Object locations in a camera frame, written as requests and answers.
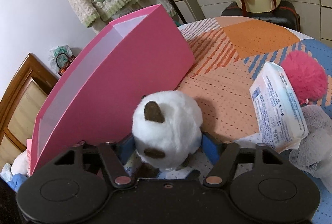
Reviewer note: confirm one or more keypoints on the pink cardboard box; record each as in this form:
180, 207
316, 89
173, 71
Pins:
93, 101

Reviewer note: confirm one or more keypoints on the white mesh bath sponge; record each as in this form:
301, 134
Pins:
314, 152

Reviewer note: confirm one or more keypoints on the purple plush toy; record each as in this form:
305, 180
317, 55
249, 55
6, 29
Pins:
21, 164

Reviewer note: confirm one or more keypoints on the white wet wipes pack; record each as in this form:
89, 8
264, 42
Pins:
280, 118

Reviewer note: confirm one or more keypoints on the patchwork tablecloth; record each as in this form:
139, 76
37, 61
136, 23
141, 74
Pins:
229, 54

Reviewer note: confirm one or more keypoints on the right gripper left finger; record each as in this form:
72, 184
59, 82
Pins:
114, 156

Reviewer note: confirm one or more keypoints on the white brown cat plush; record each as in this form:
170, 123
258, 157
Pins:
166, 127

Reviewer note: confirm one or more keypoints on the black suitcase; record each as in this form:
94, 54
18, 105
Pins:
284, 15

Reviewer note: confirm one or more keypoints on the pink fluffy pompom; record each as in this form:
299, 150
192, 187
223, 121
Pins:
306, 75

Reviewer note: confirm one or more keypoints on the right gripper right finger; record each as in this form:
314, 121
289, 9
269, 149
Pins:
222, 155

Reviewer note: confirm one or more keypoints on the wooden cabinet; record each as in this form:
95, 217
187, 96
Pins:
24, 97

